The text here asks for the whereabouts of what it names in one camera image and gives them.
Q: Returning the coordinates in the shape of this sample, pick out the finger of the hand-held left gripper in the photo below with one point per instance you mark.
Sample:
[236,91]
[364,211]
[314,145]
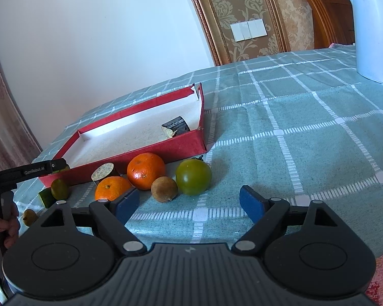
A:
[41,167]

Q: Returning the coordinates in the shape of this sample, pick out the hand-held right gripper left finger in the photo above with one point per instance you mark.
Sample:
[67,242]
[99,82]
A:
[127,205]

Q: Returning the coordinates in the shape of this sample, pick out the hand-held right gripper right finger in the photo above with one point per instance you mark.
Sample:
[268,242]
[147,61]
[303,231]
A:
[250,202]

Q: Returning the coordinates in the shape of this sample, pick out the small green fruit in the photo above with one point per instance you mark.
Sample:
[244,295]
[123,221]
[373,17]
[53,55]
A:
[63,169]

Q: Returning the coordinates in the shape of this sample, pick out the small orange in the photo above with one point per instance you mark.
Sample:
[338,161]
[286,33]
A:
[110,189]

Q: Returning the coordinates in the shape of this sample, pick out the small green lime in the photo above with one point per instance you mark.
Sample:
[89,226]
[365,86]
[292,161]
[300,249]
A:
[59,188]

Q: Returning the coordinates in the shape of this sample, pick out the green cucumber chunk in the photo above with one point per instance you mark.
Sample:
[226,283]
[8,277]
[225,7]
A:
[46,198]

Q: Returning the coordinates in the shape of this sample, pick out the large orange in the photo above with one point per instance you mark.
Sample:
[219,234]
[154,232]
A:
[146,170]

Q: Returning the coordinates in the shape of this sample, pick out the brown kiwi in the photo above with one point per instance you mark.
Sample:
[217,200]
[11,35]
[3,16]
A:
[164,189]

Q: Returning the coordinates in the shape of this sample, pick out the cucumber piece with pale end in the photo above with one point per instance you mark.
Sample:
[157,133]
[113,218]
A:
[102,172]

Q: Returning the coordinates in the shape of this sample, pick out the green tomato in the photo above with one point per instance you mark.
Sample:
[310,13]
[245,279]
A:
[193,177]

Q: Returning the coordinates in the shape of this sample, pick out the red cardboard box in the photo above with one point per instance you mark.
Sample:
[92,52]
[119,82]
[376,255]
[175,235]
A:
[178,143]

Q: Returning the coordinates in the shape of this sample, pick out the person's left hand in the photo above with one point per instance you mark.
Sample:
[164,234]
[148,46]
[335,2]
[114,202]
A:
[11,229]

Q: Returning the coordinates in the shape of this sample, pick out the small olive fruit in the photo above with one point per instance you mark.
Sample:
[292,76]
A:
[29,217]

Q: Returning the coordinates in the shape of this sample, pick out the patterned curtain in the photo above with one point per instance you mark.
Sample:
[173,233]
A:
[3,118]

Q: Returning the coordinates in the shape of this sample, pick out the green checked tablecloth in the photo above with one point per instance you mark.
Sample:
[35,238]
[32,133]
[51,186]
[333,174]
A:
[290,118]

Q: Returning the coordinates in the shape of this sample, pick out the dark cucumber piece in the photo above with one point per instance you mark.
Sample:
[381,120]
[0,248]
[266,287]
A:
[178,124]

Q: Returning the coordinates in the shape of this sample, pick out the pink cloth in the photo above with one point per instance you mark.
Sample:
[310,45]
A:
[334,45]

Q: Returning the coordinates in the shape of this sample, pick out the wooden chair back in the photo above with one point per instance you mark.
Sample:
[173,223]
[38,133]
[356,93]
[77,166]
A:
[328,16]

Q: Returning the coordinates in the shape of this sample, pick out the white electric kettle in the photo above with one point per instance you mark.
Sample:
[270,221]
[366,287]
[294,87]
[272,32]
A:
[373,32]

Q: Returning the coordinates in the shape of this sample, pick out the white wall switch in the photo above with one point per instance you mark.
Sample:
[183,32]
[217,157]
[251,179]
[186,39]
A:
[249,30]

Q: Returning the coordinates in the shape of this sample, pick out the gold wall moulding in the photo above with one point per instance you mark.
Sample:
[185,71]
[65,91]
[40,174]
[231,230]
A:
[206,22]

